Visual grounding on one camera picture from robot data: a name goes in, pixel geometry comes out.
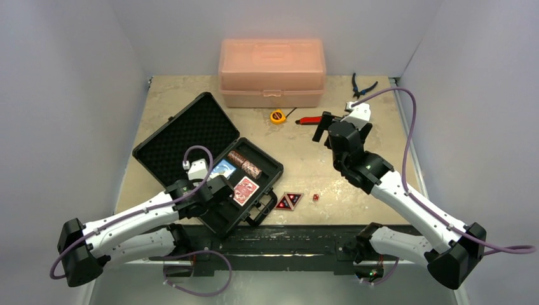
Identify tan blue poker chip roll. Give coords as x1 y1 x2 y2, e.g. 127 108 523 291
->
241 161 263 179

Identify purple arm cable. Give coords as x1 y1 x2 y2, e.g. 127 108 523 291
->
349 87 536 287
49 146 233 297

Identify red card deck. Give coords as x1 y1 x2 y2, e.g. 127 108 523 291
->
233 176 259 207

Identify triangular all-in button right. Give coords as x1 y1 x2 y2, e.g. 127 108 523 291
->
285 192 304 210

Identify yellow tape measure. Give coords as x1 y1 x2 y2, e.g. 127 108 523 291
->
269 107 297 125

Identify triangular all-in button left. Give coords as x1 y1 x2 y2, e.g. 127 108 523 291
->
275 193 294 211

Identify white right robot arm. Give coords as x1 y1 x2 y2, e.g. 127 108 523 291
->
312 104 486 290

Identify black poker set case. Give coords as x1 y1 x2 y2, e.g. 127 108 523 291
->
132 92 283 237

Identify triangular all-in button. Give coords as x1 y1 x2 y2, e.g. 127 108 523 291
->
285 192 304 210
275 193 294 211

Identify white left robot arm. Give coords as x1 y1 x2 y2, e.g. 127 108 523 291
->
50 159 233 287

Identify orange plastic toolbox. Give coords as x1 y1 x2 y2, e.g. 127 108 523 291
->
218 39 326 108

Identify blue card deck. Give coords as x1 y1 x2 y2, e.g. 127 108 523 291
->
209 159 236 179

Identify blue handled pliers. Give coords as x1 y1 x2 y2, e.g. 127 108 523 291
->
351 72 379 100

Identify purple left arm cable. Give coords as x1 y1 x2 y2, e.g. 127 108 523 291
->
49 146 233 297

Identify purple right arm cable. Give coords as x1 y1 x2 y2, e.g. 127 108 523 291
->
349 87 536 287

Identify red utility knife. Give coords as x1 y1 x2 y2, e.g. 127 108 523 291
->
295 116 322 125

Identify orange black poker chip roll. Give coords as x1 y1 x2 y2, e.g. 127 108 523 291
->
228 151 247 168

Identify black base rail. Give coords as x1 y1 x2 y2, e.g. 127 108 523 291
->
86 224 460 279

